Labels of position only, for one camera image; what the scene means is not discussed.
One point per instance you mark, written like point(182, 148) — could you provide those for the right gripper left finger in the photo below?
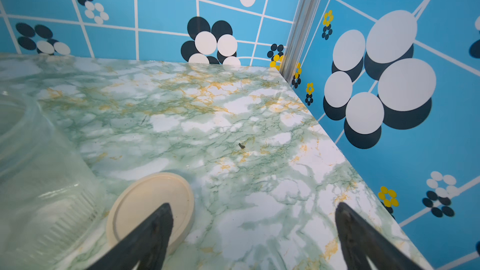
point(144, 248)

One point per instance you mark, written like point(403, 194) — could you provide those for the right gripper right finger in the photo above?
point(362, 244)

